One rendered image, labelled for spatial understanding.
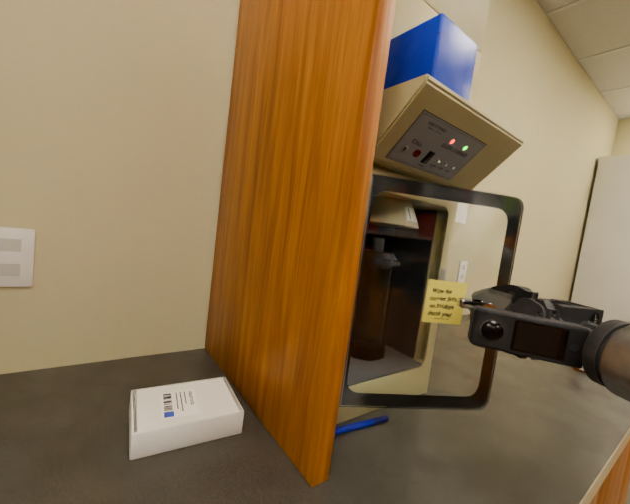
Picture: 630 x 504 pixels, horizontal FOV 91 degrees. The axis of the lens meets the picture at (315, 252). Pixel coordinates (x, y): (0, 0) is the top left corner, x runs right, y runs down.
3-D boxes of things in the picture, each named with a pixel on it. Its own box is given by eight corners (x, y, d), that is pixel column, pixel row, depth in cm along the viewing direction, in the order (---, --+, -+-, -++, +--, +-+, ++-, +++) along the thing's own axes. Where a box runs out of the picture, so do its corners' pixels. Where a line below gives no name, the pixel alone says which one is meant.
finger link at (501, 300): (496, 299, 53) (544, 320, 44) (466, 296, 52) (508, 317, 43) (500, 282, 52) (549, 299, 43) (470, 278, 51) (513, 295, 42)
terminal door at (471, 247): (329, 404, 54) (361, 172, 50) (484, 408, 59) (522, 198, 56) (330, 406, 53) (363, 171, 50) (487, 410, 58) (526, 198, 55)
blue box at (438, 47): (377, 98, 50) (385, 40, 49) (414, 118, 56) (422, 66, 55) (432, 79, 42) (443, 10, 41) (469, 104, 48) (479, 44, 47)
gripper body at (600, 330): (549, 348, 44) (653, 394, 33) (497, 344, 43) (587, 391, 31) (559, 296, 44) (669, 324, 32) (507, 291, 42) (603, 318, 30)
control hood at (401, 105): (355, 158, 50) (364, 94, 49) (459, 192, 69) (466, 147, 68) (415, 149, 41) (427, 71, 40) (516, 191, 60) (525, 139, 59)
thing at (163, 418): (128, 411, 52) (130, 389, 52) (223, 395, 61) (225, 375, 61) (128, 461, 42) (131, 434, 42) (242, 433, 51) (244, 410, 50)
